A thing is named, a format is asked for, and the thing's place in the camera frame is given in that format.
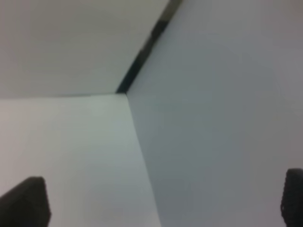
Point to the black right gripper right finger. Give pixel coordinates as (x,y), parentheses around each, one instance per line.
(292,199)

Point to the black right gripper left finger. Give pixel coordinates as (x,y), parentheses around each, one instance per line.
(26,205)

